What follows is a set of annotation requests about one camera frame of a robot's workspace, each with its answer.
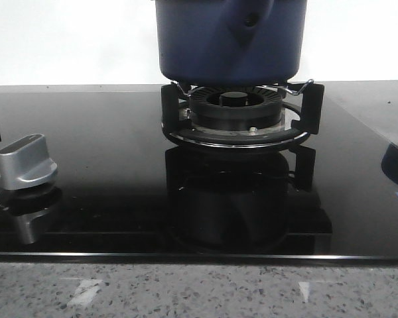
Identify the black pot support grate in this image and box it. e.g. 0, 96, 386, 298
161, 79, 324, 150

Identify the blue cooking pot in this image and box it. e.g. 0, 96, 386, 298
155, 0, 307, 87

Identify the black gas burner head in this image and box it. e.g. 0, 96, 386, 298
189, 87, 283, 131

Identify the black glass cooktop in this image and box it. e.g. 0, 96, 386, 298
0, 81, 398, 264

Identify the silver stove knob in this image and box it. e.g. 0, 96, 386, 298
0, 134, 58, 190

